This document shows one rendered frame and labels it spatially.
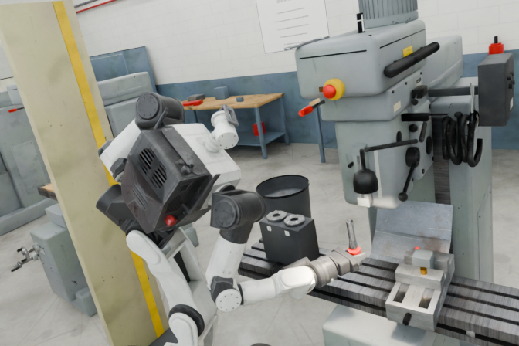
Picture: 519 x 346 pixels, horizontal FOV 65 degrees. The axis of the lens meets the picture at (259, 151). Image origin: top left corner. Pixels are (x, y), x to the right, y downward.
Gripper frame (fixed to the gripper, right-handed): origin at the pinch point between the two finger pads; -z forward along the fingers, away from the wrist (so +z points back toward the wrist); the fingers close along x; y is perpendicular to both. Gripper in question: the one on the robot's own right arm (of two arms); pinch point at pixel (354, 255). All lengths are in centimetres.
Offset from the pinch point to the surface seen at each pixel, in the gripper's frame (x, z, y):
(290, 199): 167, -69, 55
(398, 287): -12.9, -7.3, 10.4
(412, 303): -21.4, -4.2, 10.4
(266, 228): 43.6, 11.9, 1.0
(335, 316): 5.3, 8.2, 25.4
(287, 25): 447, -269, -77
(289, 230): 31.3, 7.6, -0.8
